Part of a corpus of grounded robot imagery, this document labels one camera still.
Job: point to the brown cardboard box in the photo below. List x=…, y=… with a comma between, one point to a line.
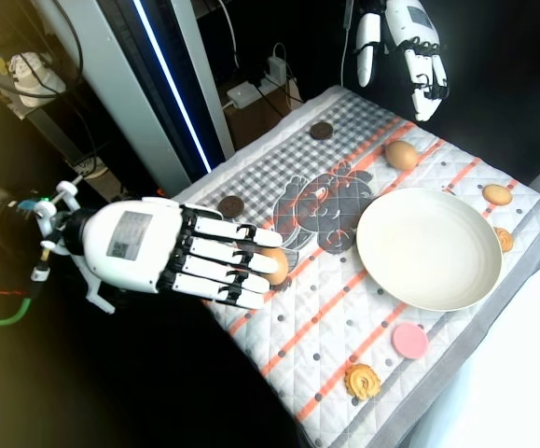
x=255, y=121

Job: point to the cream round plate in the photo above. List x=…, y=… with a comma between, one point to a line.
x=428, y=247

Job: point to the grey bear print quilt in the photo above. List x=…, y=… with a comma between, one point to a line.
x=325, y=289

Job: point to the black and white shoe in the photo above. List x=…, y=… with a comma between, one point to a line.
x=90, y=167

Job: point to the tan oval cookie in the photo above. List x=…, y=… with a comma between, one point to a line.
x=497, y=194

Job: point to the white plug adapter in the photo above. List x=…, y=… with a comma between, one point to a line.
x=277, y=68

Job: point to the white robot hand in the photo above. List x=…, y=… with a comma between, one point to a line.
x=125, y=242
x=414, y=23

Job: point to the pink round cookie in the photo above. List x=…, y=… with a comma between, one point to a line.
x=410, y=340

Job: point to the dark chocolate round cookie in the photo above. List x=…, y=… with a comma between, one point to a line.
x=231, y=206
x=321, y=130

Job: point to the white power strip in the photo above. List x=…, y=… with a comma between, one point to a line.
x=244, y=94

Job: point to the brown egg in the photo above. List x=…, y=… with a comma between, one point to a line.
x=401, y=155
x=280, y=270

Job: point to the white sneaker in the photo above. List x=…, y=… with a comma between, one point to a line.
x=36, y=77

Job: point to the grey pillar with blue light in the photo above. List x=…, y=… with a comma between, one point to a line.
x=120, y=84

